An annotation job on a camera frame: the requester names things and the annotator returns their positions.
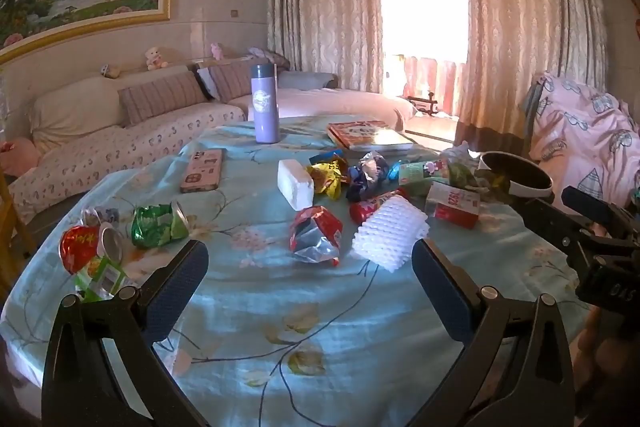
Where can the striped pillow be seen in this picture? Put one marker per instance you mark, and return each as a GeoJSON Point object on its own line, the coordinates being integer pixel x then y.
{"type": "Point", "coordinates": [232, 79]}
{"type": "Point", "coordinates": [160, 99]}

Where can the crushed red can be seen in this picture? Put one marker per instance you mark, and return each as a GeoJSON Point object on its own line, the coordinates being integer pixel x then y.
{"type": "Point", "coordinates": [80, 247]}

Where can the pink plush toy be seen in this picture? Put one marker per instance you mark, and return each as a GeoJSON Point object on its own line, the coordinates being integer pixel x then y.
{"type": "Point", "coordinates": [216, 51]}

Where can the white foam fruit net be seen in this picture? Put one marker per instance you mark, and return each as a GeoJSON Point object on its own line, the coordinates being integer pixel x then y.
{"type": "Point", "coordinates": [390, 234]}

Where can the beige sofa cushion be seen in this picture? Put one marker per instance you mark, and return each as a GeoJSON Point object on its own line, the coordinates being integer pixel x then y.
{"type": "Point", "coordinates": [70, 112]}

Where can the crumpled green wrapper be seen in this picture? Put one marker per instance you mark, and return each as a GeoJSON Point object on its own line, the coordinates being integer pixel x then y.
{"type": "Point", "coordinates": [460, 169]}

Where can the blue snack wrapper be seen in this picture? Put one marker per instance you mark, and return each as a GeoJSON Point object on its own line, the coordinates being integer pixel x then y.
{"type": "Point", "coordinates": [327, 156]}

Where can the black bin with white rim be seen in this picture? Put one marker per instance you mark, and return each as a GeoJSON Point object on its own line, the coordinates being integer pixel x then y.
{"type": "Point", "coordinates": [515, 174]}

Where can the pink phone case box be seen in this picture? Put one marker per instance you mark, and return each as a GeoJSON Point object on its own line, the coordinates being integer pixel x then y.
{"type": "Point", "coordinates": [201, 171]}

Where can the crushed white and blue can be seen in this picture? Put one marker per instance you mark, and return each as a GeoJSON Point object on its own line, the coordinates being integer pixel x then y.
{"type": "Point", "coordinates": [100, 216]}

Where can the orange picture book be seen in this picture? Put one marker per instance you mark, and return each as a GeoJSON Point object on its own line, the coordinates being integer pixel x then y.
{"type": "Point", "coordinates": [367, 134]}

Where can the white plush bear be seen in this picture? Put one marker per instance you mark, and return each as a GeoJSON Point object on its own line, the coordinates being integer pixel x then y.
{"type": "Point", "coordinates": [156, 58]}

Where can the red and white carton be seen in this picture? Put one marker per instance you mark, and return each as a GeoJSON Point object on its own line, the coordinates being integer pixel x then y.
{"type": "Point", "coordinates": [452, 206]}

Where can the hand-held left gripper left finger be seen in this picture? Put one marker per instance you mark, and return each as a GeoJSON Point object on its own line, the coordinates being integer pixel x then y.
{"type": "Point", "coordinates": [175, 287]}

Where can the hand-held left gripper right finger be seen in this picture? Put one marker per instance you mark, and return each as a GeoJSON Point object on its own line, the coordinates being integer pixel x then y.
{"type": "Point", "coordinates": [440, 292]}

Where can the crushed green can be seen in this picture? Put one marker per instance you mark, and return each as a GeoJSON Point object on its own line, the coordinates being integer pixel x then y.
{"type": "Point", "coordinates": [155, 224]}

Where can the patterned purple pillow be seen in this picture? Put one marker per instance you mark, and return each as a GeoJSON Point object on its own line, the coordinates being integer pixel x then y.
{"type": "Point", "coordinates": [272, 57]}

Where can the small beige plush toy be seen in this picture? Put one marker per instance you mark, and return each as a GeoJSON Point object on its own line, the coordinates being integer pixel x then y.
{"type": "Point", "coordinates": [110, 71]}

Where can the yellow snack wrapper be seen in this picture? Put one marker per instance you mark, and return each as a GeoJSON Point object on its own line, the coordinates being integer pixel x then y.
{"type": "Point", "coordinates": [325, 179]}

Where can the sofa with patterned cover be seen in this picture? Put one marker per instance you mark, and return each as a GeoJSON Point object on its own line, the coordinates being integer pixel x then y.
{"type": "Point", "coordinates": [100, 152]}

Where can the purple thermos bottle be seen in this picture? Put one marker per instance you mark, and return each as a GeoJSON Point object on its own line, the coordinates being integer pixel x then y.
{"type": "Point", "coordinates": [264, 107]}

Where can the small wooden stand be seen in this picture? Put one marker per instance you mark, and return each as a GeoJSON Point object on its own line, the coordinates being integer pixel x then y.
{"type": "Point", "coordinates": [425, 103]}

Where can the grey pillow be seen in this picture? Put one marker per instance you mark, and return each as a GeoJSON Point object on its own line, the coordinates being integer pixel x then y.
{"type": "Point", "coordinates": [305, 80]}

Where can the light blue floral tablecloth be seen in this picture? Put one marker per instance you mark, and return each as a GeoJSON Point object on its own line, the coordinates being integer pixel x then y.
{"type": "Point", "coordinates": [300, 347]}

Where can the beige patterned curtain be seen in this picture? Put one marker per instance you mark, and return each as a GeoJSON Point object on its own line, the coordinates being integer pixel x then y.
{"type": "Point", "coordinates": [325, 17]}
{"type": "Point", "coordinates": [525, 37]}

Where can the red and silver snack wrapper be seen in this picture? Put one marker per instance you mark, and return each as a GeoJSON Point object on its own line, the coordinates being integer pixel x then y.
{"type": "Point", "coordinates": [315, 234]}

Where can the green drink carton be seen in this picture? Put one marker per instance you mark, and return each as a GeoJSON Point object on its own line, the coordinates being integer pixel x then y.
{"type": "Point", "coordinates": [102, 279]}

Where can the blue and silver wrapper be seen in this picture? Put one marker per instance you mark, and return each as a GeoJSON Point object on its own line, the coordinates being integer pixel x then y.
{"type": "Point", "coordinates": [367, 174]}

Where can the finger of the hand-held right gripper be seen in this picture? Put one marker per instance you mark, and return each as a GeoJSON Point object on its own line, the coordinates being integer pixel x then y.
{"type": "Point", "coordinates": [545, 222]}

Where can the green snack packet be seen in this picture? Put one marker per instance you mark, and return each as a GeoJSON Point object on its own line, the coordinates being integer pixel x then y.
{"type": "Point", "coordinates": [420, 172]}

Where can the white foam block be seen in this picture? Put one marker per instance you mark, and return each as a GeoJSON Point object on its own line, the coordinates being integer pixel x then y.
{"type": "Point", "coordinates": [295, 184]}

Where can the balcony railing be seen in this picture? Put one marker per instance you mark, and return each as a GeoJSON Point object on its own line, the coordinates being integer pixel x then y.
{"type": "Point", "coordinates": [435, 77]}

